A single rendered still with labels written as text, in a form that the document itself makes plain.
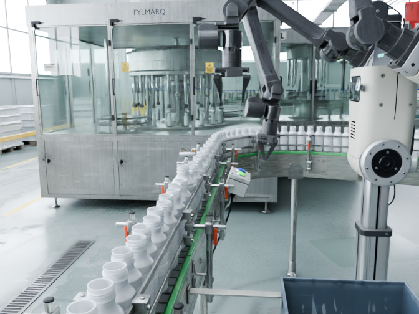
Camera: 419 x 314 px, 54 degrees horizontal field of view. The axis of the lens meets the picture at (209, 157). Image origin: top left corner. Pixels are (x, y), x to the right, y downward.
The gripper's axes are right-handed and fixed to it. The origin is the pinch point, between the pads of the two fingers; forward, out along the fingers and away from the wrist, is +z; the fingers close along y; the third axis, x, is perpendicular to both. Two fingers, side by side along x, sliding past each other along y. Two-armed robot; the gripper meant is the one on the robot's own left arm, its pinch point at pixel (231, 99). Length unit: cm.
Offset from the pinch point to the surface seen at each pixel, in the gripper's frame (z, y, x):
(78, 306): 24, -15, -76
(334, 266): 139, 73, 198
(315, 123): 50, 98, 520
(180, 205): 27.6, -12.2, -18.7
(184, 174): 22.7, -14.3, -1.1
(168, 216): 26.7, -13.0, -30.6
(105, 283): 24, -14, -69
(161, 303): 40, -11, -46
